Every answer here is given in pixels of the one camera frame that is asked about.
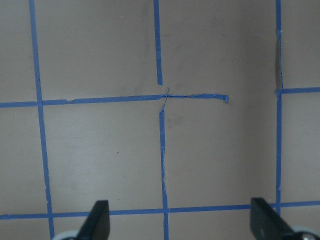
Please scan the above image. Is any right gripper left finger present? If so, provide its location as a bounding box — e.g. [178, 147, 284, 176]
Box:
[52, 199, 111, 240]

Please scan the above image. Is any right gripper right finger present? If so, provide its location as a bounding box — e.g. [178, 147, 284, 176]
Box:
[249, 197, 320, 240]

